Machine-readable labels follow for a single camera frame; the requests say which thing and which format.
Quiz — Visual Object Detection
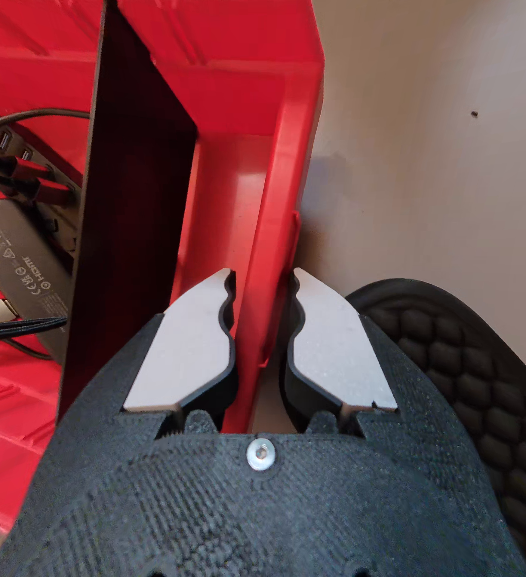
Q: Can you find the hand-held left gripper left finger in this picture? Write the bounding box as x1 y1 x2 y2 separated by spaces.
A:
122 269 237 413

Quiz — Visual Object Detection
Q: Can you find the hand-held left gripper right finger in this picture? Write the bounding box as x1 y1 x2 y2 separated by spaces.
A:
285 268 399 413

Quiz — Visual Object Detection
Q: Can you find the small red plastic bin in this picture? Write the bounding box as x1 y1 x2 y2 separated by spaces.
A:
0 0 326 535

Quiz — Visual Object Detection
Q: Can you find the black multi-port usb hub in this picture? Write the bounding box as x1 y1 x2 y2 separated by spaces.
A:
0 116 84 253

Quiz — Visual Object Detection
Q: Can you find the black wrist rest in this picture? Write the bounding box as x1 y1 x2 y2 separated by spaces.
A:
344 278 526 577

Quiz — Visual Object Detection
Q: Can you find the black divider of red bin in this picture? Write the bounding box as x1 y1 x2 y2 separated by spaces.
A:
57 2 199 422

